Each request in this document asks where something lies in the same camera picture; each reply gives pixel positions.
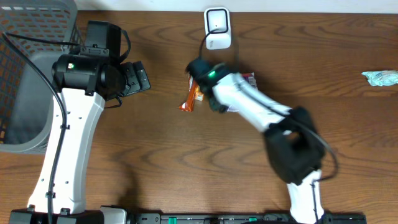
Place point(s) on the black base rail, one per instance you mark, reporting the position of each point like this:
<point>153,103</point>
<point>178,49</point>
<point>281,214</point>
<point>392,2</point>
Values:
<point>267,218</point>

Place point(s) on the red purple noodle packet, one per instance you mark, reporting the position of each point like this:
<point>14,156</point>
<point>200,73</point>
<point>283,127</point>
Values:
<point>250,78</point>

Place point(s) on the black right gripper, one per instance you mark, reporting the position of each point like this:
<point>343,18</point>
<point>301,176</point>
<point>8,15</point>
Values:
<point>216,104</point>

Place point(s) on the small orange yellow packet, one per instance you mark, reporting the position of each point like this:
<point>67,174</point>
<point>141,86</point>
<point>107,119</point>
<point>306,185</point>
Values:
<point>199,95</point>

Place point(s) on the white barcode scanner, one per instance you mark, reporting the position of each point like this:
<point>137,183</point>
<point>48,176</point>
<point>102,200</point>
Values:
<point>217,28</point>

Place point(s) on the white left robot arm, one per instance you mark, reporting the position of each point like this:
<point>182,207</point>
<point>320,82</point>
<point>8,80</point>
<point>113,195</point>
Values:
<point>82,82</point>

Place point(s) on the grey plastic mesh basket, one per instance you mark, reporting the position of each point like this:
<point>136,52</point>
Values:
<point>42,30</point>

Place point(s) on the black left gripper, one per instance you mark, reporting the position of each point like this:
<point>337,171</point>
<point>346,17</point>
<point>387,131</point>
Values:
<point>137,78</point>

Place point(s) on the orange snack bar wrapper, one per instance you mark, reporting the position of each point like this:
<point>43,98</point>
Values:
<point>188,105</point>

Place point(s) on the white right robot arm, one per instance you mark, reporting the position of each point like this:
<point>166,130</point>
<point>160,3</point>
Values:
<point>296,152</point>

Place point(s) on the teal snack packet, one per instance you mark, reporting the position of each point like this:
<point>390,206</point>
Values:
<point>381,78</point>

